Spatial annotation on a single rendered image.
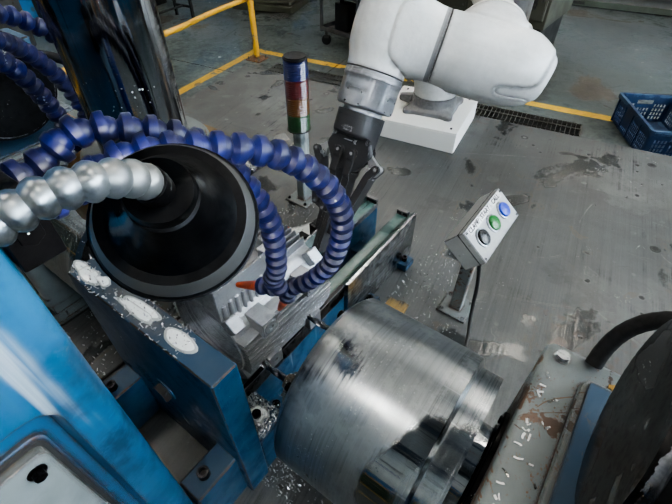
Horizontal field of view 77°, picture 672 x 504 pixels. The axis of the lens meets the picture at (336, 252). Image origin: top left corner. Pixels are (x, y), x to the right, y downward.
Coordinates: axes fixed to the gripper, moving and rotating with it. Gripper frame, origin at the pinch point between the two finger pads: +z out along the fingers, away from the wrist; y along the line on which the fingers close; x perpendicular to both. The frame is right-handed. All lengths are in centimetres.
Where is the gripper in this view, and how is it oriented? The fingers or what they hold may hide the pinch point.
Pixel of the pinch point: (325, 231)
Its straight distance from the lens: 72.9
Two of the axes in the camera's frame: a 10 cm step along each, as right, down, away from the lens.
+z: -3.0, 9.0, 3.1
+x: 5.1, -1.3, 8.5
